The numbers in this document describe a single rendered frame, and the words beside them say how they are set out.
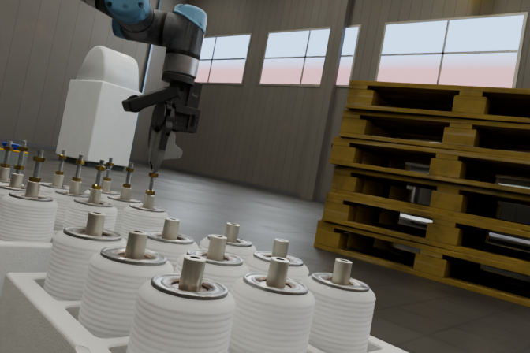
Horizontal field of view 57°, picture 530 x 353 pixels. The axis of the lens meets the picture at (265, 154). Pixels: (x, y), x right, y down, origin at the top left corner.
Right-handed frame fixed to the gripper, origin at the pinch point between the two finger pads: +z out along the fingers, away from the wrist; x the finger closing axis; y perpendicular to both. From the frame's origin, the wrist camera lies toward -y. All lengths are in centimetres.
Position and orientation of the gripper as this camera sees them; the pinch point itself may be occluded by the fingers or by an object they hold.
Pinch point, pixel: (152, 165)
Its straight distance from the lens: 107.7
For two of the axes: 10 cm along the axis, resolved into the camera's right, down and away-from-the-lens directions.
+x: -5.4, -0.7, 8.4
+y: 8.2, 1.7, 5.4
